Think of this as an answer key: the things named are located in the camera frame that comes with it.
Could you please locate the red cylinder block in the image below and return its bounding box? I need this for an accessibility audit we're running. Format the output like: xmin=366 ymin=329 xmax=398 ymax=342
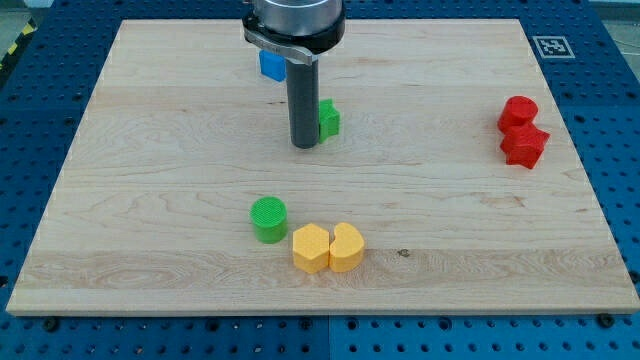
xmin=497 ymin=95 xmax=539 ymax=133

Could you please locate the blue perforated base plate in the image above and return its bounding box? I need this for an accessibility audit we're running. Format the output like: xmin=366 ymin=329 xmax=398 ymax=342
xmin=1 ymin=0 xmax=639 ymax=359

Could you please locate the yellow heart block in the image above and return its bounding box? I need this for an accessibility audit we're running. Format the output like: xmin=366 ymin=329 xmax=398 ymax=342
xmin=329 ymin=222 xmax=365 ymax=273

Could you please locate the light wooden board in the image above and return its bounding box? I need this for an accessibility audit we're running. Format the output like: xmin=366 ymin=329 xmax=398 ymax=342
xmin=7 ymin=19 xmax=639 ymax=316

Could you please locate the red star block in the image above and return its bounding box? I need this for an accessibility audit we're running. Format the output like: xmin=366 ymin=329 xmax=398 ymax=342
xmin=500 ymin=123 xmax=550 ymax=169

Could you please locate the green cylinder block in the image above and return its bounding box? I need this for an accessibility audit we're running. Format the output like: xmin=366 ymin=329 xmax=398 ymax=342
xmin=249 ymin=196 xmax=288 ymax=244

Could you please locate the blue cube block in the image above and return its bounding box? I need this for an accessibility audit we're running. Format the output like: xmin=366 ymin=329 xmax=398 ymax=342
xmin=258 ymin=50 xmax=286 ymax=82

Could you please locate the yellow hexagon block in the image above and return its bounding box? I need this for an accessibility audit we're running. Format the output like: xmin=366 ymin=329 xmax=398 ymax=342
xmin=292 ymin=223 xmax=330 ymax=274

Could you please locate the green star block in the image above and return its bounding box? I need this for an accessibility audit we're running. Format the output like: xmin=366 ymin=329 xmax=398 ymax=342
xmin=319 ymin=99 xmax=341 ymax=143

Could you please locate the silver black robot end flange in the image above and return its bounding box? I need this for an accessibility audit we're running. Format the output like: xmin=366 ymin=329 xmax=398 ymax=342
xmin=242 ymin=0 xmax=346 ymax=66

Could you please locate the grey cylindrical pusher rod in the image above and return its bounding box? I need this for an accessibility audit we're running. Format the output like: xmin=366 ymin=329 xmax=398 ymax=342
xmin=285 ymin=60 xmax=320 ymax=149

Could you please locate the white fiducial marker tag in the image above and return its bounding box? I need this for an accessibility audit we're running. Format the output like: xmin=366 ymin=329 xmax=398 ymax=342
xmin=533 ymin=36 xmax=575 ymax=59

